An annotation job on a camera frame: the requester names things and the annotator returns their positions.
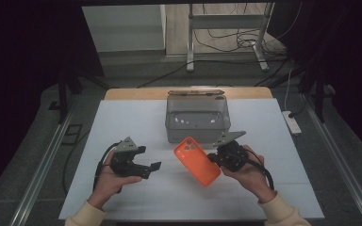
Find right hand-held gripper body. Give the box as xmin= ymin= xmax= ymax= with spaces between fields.
xmin=212 ymin=130 xmax=249 ymax=173

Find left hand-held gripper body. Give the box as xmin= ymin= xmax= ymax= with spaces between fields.
xmin=109 ymin=136 xmax=144 ymax=177

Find orange phone case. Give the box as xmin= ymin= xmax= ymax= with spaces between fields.
xmin=173 ymin=136 xmax=222 ymax=188

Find grey transparent plastic box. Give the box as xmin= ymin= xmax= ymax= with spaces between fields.
xmin=164 ymin=93 xmax=232 ymax=144

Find person's left hand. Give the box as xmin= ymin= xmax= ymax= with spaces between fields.
xmin=88 ymin=153 xmax=142 ymax=210

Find person's right hand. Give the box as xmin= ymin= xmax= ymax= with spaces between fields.
xmin=220 ymin=145 xmax=278 ymax=204

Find white tiled table mat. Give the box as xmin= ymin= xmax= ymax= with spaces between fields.
xmin=58 ymin=98 xmax=325 ymax=220

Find white power strip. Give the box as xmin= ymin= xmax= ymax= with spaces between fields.
xmin=282 ymin=110 xmax=303 ymax=136

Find clear hinged box lid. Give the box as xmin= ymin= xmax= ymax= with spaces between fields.
xmin=167 ymin=89 xmax=226 ymax=98

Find black stand leg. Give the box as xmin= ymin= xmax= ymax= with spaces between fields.
xmin=48 ymin=70 xmax=83 ymax=124
xmin=297 ymin=74 xmax=337 ymax=124

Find dark curtain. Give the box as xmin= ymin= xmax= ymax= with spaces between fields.
xmin=268 ymin=0 xmax=362 ymax=158
xmin=0 ymin=0 xmax=106 ymax=202

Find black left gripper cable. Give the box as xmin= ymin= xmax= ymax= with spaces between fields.
xmin=92 ymin=141 xmax=122 ymax=193

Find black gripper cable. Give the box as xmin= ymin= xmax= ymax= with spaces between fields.
xmin=244 ymin=148 xmax=276 ymax=191
xmin=92 ymin=141 xmax=122 ymax=193

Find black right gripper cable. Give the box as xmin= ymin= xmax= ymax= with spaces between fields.
xmin=244 ymin=148 xmax=276 ymax=191

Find black floor frame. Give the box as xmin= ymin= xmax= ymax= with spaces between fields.
xmin=60 ymin=123 xmax=84 ymax=146

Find aluminium floor rail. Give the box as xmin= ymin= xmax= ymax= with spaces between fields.
xmin=8 ymin=103 xmax=77 ymax=226
xmin=301 ymin=93 xmax=362 ymax=226

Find thin white power cable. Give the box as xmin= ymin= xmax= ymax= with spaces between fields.
xmin=284 ymin=67 xmax=294 ymax=113

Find long black floor cable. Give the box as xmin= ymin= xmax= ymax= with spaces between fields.
xmin=136 ymin=58 xmax=286 ymax=89

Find tangle of black floor cables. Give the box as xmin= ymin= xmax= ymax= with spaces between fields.
xmin=192 ymin=3 xmax=304 ymax=55

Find white wall panel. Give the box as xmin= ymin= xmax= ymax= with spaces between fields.
xmin=82 ymin=4 xmax=167 ymax=53

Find white metal stand frame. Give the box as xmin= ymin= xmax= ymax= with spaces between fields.
xmin=186 ymin=3 xmax=275 ymax=73

